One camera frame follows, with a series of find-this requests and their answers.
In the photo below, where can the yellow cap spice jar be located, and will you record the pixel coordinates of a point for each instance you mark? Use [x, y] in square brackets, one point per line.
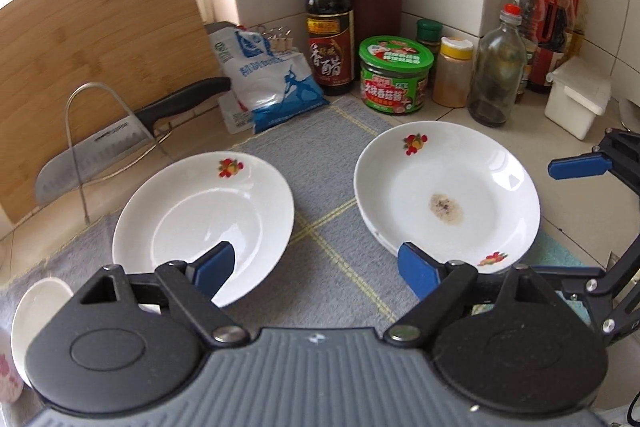
[452, 77]

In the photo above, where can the green cap spice jar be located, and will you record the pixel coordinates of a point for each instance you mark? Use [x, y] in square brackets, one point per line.
[430, 32]

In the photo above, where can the white bowl pink floral print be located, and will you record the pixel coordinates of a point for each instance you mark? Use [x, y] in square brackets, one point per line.
[35, 327]

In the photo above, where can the white plate with fruit print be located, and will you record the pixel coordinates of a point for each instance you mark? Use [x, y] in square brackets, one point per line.
[440, 187]
[372, 230]
[200, 207]

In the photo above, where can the grey checked mat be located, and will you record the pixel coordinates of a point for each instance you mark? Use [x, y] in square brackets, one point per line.
[325, 157]

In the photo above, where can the white plastic container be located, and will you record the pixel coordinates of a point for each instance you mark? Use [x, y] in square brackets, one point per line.
[575, 102]

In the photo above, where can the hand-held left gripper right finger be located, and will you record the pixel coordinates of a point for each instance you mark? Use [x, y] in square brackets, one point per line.
[415, 267]

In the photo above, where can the small pink floral cup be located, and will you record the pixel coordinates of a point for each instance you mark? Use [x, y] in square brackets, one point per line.
[7, 367]

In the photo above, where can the white and blue salt bag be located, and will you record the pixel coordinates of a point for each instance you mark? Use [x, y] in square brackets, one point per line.
[270, 82]

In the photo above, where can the dark vinegar bottle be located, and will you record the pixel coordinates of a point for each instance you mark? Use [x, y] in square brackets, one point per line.
[330, 47]

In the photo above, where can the red label sauce bottle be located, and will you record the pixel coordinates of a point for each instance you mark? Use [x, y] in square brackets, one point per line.
[552, 32]

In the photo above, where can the bamboo cutting board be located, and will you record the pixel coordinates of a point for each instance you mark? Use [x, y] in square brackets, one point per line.
[100, 32]

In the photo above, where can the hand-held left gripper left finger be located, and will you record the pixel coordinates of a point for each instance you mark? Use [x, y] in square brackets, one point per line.
[215, 264]

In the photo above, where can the dark soy sauce bottle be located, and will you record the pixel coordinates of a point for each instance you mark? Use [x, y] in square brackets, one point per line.
[527, 2]

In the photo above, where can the green lid sauce jar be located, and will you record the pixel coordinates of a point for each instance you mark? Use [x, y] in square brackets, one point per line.
[395, 77]

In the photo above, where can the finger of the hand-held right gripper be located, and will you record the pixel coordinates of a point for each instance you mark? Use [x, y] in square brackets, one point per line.
[582, 285]
[580, 167]

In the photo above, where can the yellow oil bottle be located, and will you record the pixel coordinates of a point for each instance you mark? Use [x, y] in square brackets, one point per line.
[576, 2]

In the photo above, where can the bundle of wooden clothespins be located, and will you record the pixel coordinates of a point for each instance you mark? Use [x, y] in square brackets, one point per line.
[279, 41]

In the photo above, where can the glass bottle with red cap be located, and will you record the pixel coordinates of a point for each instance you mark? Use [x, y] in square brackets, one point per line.
[495, 72]

